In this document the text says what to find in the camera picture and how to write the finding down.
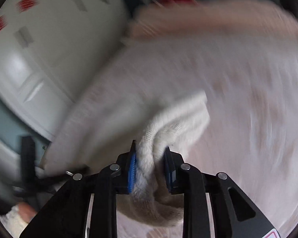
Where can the white wardrobe with red stickers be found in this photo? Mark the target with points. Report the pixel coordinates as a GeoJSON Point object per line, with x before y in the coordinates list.
{"type": "Point", "coordinates": [50, 50]}

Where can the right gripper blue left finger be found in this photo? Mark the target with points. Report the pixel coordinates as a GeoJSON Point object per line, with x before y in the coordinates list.
{"type": "Point", "coordinates": [85, 206]}

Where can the person's left hand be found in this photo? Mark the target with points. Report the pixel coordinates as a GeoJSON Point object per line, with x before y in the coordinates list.
{"type": "Point", "coordinates": [23, 210]}

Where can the pale pink embossed bedspread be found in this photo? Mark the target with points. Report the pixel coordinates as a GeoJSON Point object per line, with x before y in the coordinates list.
{"type": "Point", "coordinates": [224, 102]}

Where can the pink fluffy blanket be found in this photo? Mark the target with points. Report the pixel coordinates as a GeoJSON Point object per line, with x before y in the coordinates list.
{"type": "Point", "coordinates": [260, 17]}

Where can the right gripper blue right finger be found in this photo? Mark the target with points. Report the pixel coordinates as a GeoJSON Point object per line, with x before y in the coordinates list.
{"type": "Point", "coordinates": [213, 199]}

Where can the cream fuzzy knit sweater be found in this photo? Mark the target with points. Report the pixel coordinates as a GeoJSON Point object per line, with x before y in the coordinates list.
{"type": "Point", "coordinates": [177, 125]}

